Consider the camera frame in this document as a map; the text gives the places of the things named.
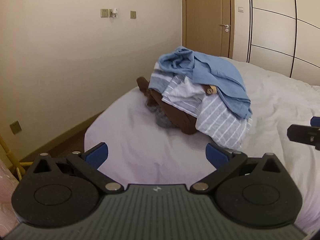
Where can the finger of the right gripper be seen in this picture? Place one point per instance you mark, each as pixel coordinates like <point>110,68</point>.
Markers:
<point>315,121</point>
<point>308,135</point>

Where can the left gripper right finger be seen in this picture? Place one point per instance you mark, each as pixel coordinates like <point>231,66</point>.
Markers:
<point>226,164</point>

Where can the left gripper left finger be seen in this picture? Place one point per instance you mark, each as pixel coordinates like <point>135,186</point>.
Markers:
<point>87,165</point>

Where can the blue t-shirt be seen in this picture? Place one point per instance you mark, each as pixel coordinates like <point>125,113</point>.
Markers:
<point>204,69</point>

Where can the striped light blue shirt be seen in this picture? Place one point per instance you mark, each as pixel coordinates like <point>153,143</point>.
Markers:
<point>213,118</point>

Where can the white bed duvet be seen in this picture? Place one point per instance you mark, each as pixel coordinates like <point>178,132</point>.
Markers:
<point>141,152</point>

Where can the brown garment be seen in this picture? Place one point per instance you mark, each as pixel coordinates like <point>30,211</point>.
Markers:
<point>183,121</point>

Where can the grey knit garment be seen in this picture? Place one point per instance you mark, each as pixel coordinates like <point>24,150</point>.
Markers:
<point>160,117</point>

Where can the yellow metal rack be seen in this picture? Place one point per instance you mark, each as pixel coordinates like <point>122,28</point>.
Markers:
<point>18,166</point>

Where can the white wardrobe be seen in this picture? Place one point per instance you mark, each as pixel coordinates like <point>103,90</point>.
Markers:
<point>284,37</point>

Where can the wooden door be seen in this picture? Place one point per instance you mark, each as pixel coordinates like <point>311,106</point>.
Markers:
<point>201,30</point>

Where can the low wall socket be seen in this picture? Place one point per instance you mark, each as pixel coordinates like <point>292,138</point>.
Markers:
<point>15,127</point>

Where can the door handle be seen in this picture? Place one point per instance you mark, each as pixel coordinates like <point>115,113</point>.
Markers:
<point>226,26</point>

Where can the wall socket plate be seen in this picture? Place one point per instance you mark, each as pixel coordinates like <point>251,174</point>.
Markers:
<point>104,13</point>

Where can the wall socket with plug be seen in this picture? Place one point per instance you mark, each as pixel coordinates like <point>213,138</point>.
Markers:
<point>113,13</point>

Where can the wall switch plate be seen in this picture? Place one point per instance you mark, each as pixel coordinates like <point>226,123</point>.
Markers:
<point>133,14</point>

